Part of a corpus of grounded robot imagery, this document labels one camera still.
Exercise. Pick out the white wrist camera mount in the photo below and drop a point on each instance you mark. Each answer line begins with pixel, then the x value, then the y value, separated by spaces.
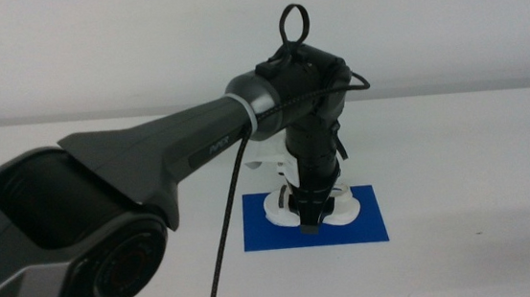
pixel 267 150

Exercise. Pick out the blue rectangular mat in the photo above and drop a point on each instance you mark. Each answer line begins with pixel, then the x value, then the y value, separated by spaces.
pixel 368 228

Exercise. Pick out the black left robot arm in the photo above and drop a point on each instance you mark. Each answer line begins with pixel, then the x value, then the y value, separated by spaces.
pixel 150 154

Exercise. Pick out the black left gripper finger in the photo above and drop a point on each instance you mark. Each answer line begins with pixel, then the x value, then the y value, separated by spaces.
pixel 310 209

